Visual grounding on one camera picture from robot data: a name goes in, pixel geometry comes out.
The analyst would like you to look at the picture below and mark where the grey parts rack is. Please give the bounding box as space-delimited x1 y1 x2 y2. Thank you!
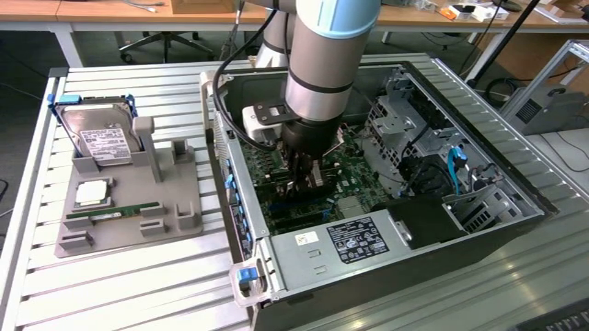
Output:
54 116 205 259

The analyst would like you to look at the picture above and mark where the orange white box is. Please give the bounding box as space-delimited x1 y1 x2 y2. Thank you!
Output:
439 3 475 21

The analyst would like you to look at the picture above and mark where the black tripod pole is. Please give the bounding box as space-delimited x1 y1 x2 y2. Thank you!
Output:
464 0 542 88

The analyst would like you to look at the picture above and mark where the wooden block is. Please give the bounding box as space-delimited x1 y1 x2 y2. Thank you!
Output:
548 0 589 17

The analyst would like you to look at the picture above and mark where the black keyboard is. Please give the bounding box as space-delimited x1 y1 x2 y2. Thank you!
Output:
512 305 589 331

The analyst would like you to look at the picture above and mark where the silver drive cage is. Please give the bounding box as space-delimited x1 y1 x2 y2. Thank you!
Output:
361 94 460 180

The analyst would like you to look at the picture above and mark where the blue disk caddy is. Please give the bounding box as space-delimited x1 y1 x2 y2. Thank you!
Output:
46 92 137 152

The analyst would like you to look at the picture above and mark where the silver CPU chip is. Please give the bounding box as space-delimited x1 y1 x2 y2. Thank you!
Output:
76 181 110 204

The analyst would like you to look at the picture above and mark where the grey box with handle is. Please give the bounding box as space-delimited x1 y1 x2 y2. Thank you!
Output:
500 82 589 135

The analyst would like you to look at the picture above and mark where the aluminium profile frame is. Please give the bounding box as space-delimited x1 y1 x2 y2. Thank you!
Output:
498 39 589 114

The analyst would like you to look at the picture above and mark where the perforated silver disk bay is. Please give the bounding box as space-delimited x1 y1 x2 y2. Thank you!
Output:
440 184 539 236

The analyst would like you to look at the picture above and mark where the silver power supply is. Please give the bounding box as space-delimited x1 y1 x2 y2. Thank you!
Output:
268 208 410 294

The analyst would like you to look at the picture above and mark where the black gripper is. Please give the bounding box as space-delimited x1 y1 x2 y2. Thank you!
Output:
279 115 344 173

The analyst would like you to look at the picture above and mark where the graphics card with metal bracket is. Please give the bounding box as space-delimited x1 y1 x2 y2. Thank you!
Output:
252 160 332 210

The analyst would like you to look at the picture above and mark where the silver chipset heatsink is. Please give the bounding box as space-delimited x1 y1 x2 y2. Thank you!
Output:
335 198 367 217

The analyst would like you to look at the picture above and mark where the metal socket cover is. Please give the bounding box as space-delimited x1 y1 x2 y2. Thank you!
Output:
324 126 348 158

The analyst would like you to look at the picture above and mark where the black office chair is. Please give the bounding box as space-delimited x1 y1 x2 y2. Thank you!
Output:
117 30 216 63

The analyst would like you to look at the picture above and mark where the green RAM stick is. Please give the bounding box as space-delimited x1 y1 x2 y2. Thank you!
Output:
66 203 161 221

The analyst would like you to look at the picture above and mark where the black expansion slot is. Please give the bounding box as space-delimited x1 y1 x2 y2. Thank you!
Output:
273 210 325 227
276 217 328 233

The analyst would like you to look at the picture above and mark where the blue data wire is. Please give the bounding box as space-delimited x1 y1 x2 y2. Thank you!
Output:
444 146 468 197

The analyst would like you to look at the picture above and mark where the green motherboard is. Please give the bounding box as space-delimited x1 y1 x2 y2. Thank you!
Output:
237 120 396 236

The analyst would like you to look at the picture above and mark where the blue case latch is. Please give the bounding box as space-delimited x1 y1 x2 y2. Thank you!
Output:
233 267 256 287

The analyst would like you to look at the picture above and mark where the black plastic shroud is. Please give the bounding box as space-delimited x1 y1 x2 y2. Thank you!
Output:
371 194 468 251

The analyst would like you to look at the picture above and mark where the grey wrist camera housing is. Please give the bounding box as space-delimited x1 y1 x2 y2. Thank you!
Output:
241 101 297 146

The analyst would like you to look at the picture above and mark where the silver hard disk drive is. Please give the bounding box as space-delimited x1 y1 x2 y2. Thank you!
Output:
58 103 142 166

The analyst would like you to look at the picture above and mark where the black open PC case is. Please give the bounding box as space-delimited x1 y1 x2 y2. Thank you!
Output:
197 61 560 331

